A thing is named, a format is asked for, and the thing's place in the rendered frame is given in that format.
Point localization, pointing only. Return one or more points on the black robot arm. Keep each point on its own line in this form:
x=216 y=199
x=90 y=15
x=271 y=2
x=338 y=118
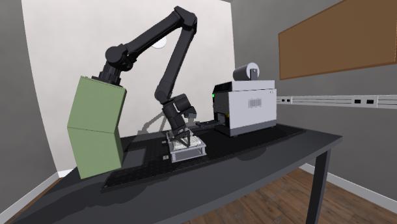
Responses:
x=122 y=57

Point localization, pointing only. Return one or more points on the dark grey cylinder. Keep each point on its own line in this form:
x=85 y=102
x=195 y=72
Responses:
x=243 y=73

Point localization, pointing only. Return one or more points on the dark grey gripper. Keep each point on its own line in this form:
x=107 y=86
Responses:
x=175 y=131

